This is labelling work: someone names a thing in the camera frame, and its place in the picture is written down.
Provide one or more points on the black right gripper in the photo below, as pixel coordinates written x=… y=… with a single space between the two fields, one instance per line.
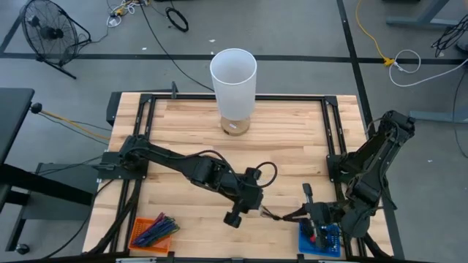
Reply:
x=320 y=213

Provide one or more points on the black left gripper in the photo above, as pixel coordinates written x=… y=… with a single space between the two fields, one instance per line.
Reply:
x=250 y=199

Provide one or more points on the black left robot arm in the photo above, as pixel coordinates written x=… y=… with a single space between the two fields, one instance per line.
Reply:
x=175 y=160

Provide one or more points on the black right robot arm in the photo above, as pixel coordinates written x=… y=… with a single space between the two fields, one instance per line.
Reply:
x=373 y=168

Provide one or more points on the blue plastic basket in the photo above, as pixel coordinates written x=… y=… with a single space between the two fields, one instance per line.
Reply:
x=329 y=250

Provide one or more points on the orange plastic basket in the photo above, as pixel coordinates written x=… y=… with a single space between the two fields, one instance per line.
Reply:
x=161 y=248

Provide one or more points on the white shade wooden base lamp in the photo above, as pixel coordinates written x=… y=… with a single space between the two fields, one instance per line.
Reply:
x=234 y=84

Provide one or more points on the grey desk foot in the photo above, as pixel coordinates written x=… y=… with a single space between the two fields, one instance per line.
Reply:
x=438 y=116

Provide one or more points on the person's foot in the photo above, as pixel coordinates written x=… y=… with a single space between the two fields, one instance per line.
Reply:
x=462 y=46

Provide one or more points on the black side desk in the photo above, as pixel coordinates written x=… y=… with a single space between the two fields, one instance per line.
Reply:
x=14 y=117

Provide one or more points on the black floor fan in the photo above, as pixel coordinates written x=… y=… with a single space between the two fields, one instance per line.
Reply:
x=51 y=33

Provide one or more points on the black aluminium table frame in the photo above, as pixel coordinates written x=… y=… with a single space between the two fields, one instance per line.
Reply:
x=292 y=98

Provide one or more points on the grey desk leg frame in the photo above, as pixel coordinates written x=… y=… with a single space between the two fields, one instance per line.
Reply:
x=420 y=20

